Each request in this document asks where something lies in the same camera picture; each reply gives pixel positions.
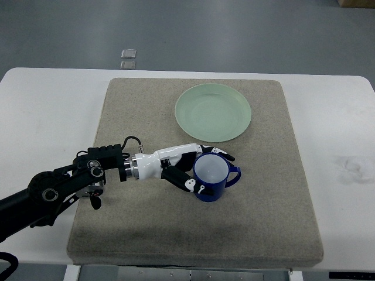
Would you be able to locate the beige fabric mat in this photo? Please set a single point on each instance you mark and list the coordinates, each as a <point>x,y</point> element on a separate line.
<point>266,220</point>

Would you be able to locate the blue mug white inside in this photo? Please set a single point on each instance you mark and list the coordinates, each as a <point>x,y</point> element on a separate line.
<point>214,174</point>

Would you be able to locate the metal floor plate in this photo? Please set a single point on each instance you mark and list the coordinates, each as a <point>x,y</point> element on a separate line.
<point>128,54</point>
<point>128,65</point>

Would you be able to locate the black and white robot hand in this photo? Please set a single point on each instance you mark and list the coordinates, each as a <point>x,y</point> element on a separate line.
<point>174,164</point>

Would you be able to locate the lower metal floor plate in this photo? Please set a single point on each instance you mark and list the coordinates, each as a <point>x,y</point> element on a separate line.
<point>128,65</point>

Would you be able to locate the upper metal floor plate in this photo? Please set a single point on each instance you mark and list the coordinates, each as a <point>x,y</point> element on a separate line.
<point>128,54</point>

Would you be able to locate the metal table frame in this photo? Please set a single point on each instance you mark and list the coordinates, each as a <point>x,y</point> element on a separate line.
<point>134,273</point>

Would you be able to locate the light green plate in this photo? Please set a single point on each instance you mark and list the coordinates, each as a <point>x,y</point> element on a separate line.
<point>213,112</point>

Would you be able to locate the cardboard box corner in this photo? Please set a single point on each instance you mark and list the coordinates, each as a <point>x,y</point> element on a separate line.
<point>356,3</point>

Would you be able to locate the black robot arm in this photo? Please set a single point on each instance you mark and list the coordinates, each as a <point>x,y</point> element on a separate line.
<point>51,193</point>

